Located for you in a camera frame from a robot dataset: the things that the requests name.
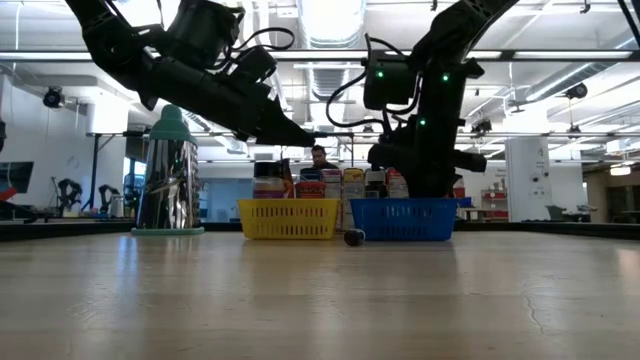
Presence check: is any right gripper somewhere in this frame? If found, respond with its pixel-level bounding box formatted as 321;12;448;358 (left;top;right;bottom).
367;119;489;200

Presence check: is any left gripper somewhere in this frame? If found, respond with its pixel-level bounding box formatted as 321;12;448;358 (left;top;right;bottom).
149;57;317;148

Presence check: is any red cereal box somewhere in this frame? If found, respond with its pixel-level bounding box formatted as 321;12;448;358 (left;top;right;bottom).
385;168;410;200

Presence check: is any purple label spice jar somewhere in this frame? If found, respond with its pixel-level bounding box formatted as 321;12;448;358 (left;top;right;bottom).
252;160;287;200

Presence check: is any blue plastic basket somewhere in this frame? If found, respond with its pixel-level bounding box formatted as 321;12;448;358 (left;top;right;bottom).
349;198;459;243

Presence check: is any person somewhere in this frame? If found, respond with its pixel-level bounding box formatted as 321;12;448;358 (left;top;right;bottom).
299;144;341;171

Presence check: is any red storage shelf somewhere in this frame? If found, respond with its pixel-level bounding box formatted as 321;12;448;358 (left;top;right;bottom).
480;187;509;221

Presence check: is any yellow plastic basket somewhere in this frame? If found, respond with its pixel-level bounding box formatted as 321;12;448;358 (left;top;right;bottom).
237;198;341;241

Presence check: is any white pillar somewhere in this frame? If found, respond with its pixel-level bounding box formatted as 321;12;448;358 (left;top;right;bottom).
504;137;551;224

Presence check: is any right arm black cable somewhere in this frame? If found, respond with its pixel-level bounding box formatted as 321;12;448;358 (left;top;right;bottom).
325;37;401;130

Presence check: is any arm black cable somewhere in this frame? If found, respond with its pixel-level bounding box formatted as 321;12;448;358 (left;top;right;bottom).
325;37;401;130
224;27;297;71

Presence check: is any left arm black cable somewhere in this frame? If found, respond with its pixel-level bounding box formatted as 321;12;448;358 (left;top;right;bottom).
224;27;297;71

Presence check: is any metal grater green handle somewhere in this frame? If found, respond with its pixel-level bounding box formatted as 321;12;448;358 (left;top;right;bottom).
130;104;206;236

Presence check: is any dark wall screen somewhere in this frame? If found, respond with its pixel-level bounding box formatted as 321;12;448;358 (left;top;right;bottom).
0;161;35;196

